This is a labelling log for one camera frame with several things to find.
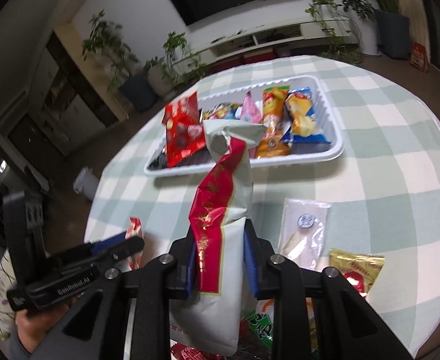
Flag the person's left forearm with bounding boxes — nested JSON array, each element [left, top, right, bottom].
[[8, 330, 53, 360]]

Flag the translucent white snack packet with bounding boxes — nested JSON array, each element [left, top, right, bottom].
[[279, 197, 332, 269]]

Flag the white packet with red ribbon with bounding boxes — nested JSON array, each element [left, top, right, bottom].
[[169, 119, 265, 357]]

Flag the leafy tree in dark pot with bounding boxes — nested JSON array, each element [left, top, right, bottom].
[[83, 9, 158, 111]]

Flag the panda print snack packet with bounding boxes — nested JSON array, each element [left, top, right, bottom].
[[201, 102, 243, 121]]

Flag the gold red snack packet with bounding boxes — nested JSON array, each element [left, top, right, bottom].
[[329, 248, 385, 301]]

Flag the bushy plant in white pot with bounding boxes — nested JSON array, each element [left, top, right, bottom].
[[340, 0, 380, 58]]

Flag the person's left hand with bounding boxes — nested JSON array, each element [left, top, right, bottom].
[[15, 296, 74, 351]]

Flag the small red snack packet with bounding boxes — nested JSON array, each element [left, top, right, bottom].
[[125, 217, 145, 271]]

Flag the white plastic tray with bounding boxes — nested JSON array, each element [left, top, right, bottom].
[[144, 75, 345, 179]]

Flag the trailing vine plant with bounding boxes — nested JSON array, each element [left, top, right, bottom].
[[162, 32, 209, 88], [305, 0, 363, 64]]

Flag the broad-leaf plant in dark pot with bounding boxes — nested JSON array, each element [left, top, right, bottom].
[[340, 0, 412, 60]]

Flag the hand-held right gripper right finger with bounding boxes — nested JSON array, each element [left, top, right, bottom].
[[243, 219, 412, 360]]

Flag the white trash bin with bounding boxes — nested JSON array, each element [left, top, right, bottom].
[[73, 167, 100, 200]]

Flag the small plant in grey pot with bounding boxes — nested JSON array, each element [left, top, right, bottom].
[[143, 56, 176, 97]]

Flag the white television cabinet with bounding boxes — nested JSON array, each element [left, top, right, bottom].
[[190, 20, 355, 59]]

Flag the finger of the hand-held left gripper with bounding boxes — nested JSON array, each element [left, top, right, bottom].
[[95, 236, 145, 269], [88, 232, 127, 254]]

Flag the orange yellow snack packet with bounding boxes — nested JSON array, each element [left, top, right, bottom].
[[255, 85, 292, 159]]

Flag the red white snack packet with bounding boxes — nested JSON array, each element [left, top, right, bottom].
[[169, 322, 209, 360]]

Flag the red paper bag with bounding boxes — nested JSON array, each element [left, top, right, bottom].
[[410, 42, 430, 73]]

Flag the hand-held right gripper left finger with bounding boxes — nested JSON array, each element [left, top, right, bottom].
[[49, 229, 200, 360]]

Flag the dark red storage boxes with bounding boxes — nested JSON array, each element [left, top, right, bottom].
[[220, 45, 292, 66]]

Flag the green white checked tablecloth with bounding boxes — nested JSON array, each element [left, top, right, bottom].
[[84, 55, 440, 360]]

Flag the red chocolate ball packet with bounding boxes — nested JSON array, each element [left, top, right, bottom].
[[162, 91, 207, 168]]

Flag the pink snack packet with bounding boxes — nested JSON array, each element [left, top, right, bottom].
[[240, 92, 263, 125]]

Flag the blue snack packet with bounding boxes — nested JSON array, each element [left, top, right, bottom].
[[282, 87, 331, 145]]

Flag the patterned white cloth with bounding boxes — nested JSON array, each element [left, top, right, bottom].
[[0, 249, 19, 342]]

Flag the green snack packet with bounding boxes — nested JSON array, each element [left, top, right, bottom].
[[242, 300, 314, 349]]

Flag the white storage cabinet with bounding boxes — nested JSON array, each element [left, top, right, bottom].
[[28, 34, 127, 152]]

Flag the black snack packet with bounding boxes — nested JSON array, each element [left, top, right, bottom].
[[148, 146, 169, 169]]

